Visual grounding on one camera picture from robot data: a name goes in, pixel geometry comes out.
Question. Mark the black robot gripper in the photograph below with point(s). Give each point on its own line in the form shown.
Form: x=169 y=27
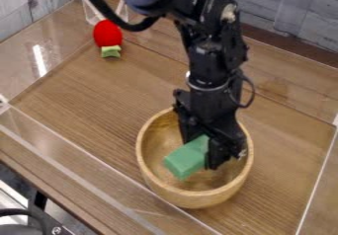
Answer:
x=207 y=113

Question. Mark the green rectangular block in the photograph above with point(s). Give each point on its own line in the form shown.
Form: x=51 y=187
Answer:
x=186 y=160

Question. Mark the light wooden bowl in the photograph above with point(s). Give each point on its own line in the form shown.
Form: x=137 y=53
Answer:
x=203 y=189

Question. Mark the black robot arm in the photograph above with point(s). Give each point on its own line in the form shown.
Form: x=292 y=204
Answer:
x=210 y=29

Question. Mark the red plush strawberry toy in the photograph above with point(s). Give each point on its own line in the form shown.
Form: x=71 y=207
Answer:
x=109 y=37

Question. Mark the black table leg bracket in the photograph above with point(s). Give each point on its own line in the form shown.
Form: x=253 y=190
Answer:
x=36 y=206

